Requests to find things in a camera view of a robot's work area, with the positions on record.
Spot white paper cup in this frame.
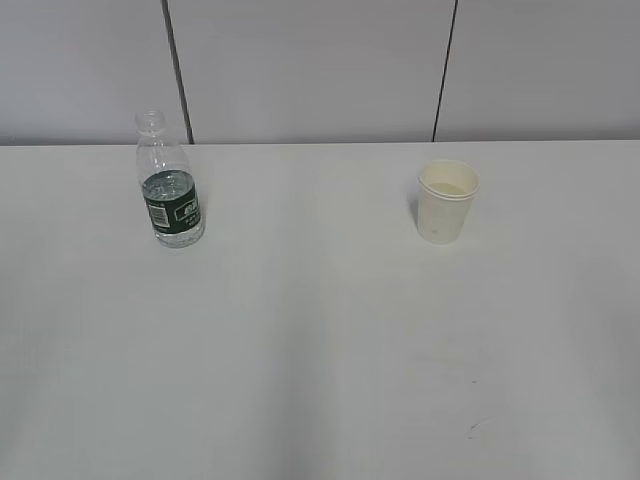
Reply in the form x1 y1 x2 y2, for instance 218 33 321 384
417 159 479 245

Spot clear green-label water bottle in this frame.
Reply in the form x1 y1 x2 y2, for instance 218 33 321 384
135 110 205 249

